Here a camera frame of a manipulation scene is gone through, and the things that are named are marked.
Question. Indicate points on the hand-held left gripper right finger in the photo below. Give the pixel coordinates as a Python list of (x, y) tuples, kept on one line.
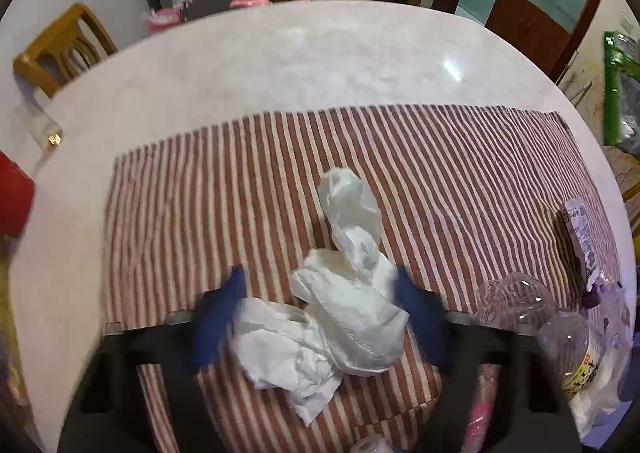
[(420, 318)]

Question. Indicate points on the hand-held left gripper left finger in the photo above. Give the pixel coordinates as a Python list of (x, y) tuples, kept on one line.
[(215, 323)]

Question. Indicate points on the white tissue paper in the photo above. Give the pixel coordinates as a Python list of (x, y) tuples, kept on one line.
[(350, 333)]

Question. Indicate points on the clear plastic bottle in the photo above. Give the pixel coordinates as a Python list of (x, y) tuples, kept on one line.
[(520, 298)]

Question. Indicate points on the pink drink bottle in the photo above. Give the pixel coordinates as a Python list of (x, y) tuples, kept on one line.
[(482, 408)]

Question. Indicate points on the white plastic bag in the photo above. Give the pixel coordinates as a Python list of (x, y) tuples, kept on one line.
[(350, 203)]

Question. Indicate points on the small clear bottle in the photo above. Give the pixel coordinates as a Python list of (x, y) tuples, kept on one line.
[(372, 445)]

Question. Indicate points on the red white striped cloth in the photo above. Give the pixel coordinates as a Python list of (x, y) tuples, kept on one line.
[(250, 183)]

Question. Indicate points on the purple-capped labelled bottle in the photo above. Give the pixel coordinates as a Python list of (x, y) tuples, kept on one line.
[(580, 233)]

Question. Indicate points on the crumpled white wrapper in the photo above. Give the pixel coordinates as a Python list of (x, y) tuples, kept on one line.
[(605, 393)]

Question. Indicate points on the red object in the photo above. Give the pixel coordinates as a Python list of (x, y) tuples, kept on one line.
[(12, 193)]

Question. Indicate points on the green package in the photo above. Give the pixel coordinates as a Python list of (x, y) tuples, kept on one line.
[(611, 83)]

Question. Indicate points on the wooden glass door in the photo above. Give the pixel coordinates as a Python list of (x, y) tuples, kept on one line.
[(505, 8)]

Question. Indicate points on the clear bracket with brass screw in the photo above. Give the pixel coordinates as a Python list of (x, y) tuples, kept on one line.
[(52, 138)]

